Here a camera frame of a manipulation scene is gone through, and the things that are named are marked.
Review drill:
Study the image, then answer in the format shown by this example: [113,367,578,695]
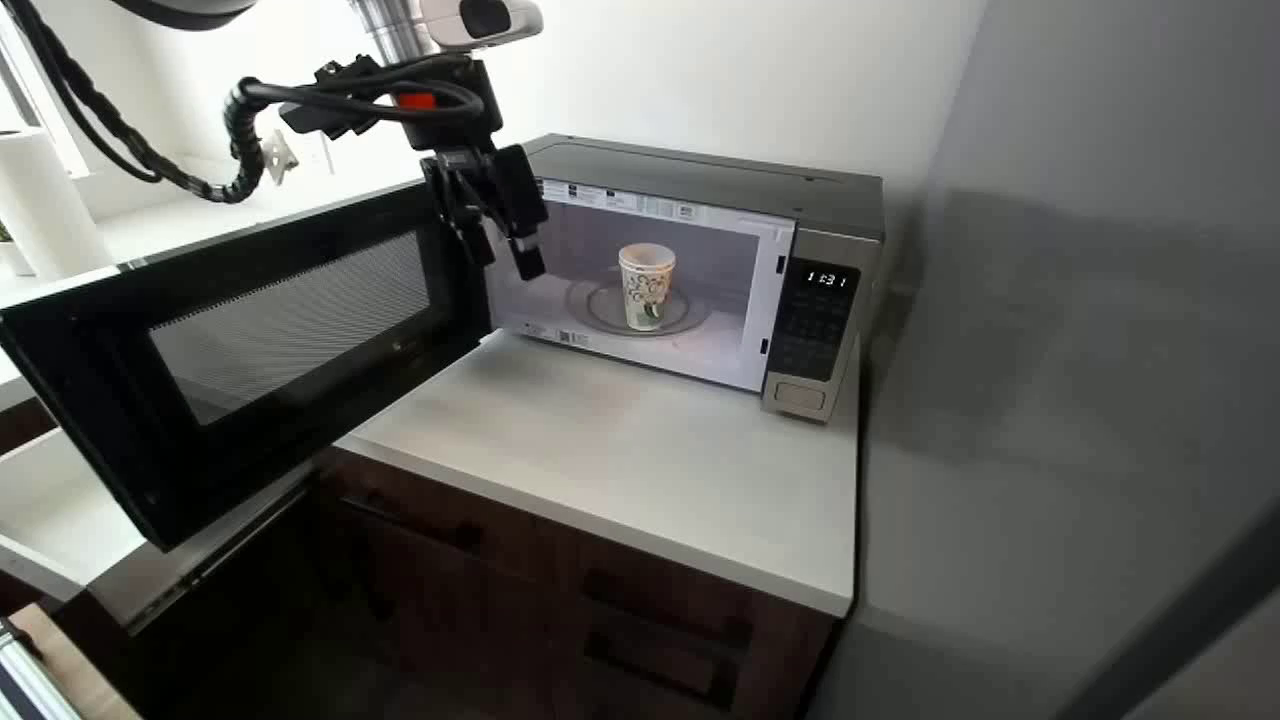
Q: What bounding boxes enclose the white printed paper cup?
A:
[614,241,681,335]

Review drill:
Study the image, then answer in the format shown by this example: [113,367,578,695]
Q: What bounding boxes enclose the wooden robot cart board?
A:
[0,600,145,720]

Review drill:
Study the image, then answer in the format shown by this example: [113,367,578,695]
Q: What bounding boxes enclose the glass microwave turntable plate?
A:
[565,270,710,338]

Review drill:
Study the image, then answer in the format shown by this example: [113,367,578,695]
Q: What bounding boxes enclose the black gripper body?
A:
[397,51,552,241]

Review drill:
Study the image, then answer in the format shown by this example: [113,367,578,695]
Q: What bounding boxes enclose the dark drawer handle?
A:
[576,569,757,653]
[578,631,741,713]

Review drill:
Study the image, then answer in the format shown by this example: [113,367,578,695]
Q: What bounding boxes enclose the white paper towel roll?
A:
[0,128,113,280]

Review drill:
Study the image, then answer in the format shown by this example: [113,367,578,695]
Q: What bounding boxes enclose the black glass microwave door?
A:
[0,177,495,555]

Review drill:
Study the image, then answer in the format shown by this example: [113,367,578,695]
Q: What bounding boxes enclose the dark wooden drawer cabinet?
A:
[313,445,843,720]

